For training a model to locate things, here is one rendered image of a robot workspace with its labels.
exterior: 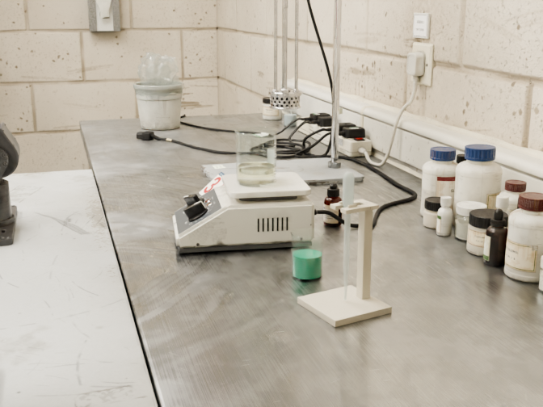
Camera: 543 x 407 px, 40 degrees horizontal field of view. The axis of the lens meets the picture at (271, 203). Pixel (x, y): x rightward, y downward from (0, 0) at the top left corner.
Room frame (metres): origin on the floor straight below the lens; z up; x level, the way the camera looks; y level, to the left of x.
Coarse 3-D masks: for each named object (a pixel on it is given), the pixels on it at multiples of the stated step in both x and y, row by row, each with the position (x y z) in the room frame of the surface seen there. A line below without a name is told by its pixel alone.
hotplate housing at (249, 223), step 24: (216, 192) 1.11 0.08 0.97; (216, 216) 1.01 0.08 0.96; (240, 216) 1.02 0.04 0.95; (264, 216) 1.02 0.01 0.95; (288, 216) 1.03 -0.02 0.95; (312, 216) 1.04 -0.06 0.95; (192, 240) 1.01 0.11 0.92; (216, 240) 1.01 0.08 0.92; (240, 240) 1.02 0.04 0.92; (264, 240) 1.02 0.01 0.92; (288, 240) 1.03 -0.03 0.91
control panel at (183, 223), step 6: (210, 192) 1.12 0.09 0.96; (204, 198) 1.11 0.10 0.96; (210, 198) 1.09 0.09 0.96; (216, 198) 1.08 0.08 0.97; (204, 204) 1.08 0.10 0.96; (210, 204) 1.06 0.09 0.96; (216, 204) 1.05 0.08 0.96; (180, 210) 1.12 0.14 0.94; (210, 210) 1.04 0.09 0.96; (216, 210) 1.02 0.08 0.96; (180, 216) 1.08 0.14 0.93; (186, 216) 1.07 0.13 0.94; (204, 216) 1.02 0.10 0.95; (180, 222) 1.06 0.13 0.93; (186, 222) 1.04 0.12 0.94; (192, 222) 1.03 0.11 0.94; (180, 228) 1.03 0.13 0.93; (186, 228) 1.02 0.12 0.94
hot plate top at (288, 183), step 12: (228, 180) 1.10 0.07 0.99; (276, 180) 1.10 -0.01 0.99; (288, 180) 1.10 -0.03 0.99; (300, 180) 1.10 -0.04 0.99; (228, 192) 1.04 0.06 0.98; (240, 192) 1.02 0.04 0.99; (252, 192) 1.03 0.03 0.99; (264, 192) 1.03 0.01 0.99; (276, 192) 1.03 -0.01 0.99; (288, 192) 1.03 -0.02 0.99; (300, 192) 1.04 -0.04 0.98
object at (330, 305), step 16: (336, 208) 0.82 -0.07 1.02; (352, 208) 0.80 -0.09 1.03; (368, 208) 0.81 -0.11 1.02; (368, 224) 0.83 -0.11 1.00; (368, 240) 0.83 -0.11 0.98; (368, 256) 0.83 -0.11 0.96; (368, 272) 0.83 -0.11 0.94; (336, 288) 0.86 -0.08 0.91; (352, 288) 0.86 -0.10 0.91; (368, 288) 0.83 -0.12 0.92; (304, 304) 0.82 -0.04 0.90; (320, 304) 0.81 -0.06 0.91; (336, 304) 0.81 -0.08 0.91; (352, 304) 0.81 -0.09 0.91; (368, 304) 0.81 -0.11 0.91; (384, 304) 0.81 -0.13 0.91; (336, 320) 0.76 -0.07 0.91; (352, 320) 0.77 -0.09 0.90
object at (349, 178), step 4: (348, 172) 0.82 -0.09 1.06; (344, 176) 0.81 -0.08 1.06; (348, 176) 0.81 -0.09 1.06; (352, 176) 0.81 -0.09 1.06; (344, 180) 0.81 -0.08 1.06; (348, 180) 0.81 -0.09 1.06; (352, 180) 0.81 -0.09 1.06; (344, 184) 0.81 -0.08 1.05; (348, 184) 0.81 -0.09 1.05; (352, 184) 0.81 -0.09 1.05; (344, 188) 0.81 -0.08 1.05; (348, 188) 0.81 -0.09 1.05; (352, 188) 0.81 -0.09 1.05; (344, 192) 0.81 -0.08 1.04; (348, 192) 0.81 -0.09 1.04; (352, 192) 0.81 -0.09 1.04; (344, 196) 0.81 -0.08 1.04; (348, 196) 0.81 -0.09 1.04; (352, 196) 0.81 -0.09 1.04; (344, 200) 0.81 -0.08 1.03; (348, 200) 0.81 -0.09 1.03; (352, 200) 0.81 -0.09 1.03; (344, 204) 0.81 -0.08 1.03; (348, 204) 0.81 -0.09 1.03
